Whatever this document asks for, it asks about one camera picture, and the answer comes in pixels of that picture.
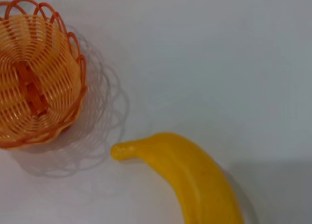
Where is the yellow banana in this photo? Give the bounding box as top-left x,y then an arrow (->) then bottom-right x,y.
111,132 -> 245,224

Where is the orange woven plastic basket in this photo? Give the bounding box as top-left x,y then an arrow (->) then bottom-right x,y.
0,0 -> 88,149

